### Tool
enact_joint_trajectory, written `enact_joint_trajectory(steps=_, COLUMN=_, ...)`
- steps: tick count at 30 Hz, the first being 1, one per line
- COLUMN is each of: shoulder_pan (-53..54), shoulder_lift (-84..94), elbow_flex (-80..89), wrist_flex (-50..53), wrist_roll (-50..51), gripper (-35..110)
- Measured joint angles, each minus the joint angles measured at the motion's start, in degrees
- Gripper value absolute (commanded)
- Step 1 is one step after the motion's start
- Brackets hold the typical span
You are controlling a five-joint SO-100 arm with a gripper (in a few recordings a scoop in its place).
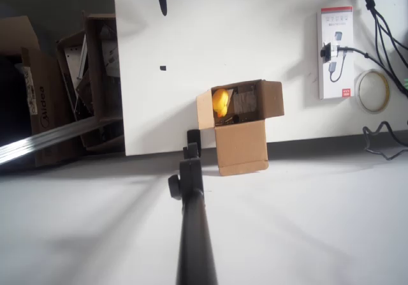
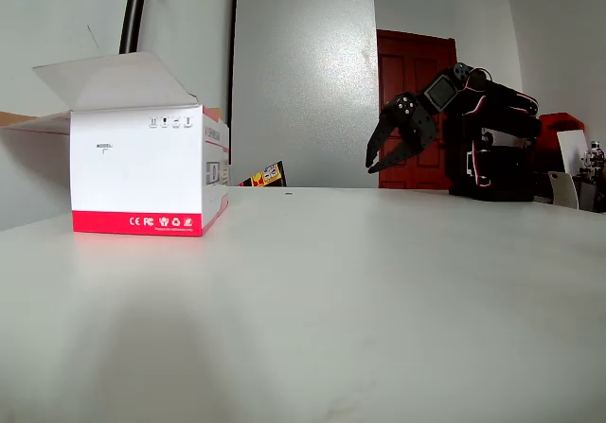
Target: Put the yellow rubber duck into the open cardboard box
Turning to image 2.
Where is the red wooden door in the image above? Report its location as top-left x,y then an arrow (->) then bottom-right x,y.
377,28 -> 459,191

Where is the red cabinet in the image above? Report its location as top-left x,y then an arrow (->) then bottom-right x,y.
537,112 -> 586,173

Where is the white board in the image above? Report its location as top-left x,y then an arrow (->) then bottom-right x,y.
556,130 -> 591,174

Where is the yellow red printed package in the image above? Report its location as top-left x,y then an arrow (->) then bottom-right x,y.
238,159 -> 287,188

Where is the white chair back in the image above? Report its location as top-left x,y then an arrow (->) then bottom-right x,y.
547,170 -> 580,211

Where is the black camera stand pole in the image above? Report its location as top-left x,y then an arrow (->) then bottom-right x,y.
117,0 -> 152,55

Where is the open cardboard box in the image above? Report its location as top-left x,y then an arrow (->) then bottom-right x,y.
0,51 -> 231,238

